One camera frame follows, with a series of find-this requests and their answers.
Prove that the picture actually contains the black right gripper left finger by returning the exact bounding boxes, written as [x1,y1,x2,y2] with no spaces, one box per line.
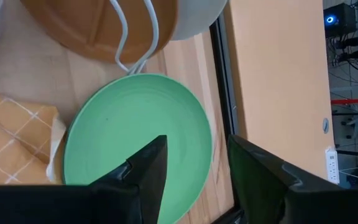
[0,134,168,224]

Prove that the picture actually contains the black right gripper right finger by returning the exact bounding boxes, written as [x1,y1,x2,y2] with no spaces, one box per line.
[227,134,358,224]

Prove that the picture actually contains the light green plate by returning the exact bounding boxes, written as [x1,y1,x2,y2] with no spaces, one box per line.
[62,73,214,224]

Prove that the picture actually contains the white wire dish rack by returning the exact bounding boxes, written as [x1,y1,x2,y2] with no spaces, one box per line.
[109,0,162,76]

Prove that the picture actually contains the brown plate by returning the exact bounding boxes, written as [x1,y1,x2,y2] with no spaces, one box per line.
[20,0,180,65]

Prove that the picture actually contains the white plate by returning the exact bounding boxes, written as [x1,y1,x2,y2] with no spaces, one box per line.
[168,0,229,42]

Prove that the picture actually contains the white power strip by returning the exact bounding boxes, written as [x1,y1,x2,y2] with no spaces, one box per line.
[325,148,341,185]

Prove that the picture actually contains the beige desk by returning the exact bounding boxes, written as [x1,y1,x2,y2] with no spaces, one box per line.
[224,0,337,182]

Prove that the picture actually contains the red bar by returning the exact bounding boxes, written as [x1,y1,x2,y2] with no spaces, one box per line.
[330,98,358,105]

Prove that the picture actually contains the yellow checked cloth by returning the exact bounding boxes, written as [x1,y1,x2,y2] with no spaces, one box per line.
[0,91,68,186]

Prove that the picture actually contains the black box with blue light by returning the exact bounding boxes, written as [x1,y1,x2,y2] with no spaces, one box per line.
[323,2,357,39]

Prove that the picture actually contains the black aluminium table frame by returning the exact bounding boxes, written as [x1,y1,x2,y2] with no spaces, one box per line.
[209,15,246,224]

